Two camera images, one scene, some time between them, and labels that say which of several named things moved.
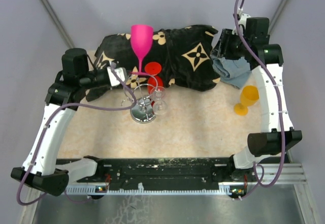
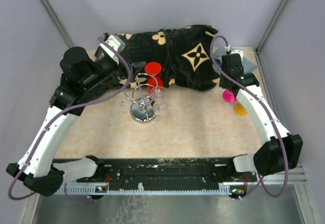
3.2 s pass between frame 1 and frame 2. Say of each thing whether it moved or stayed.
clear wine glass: stayed
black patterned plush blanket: stayed
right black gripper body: moved
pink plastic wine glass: moved
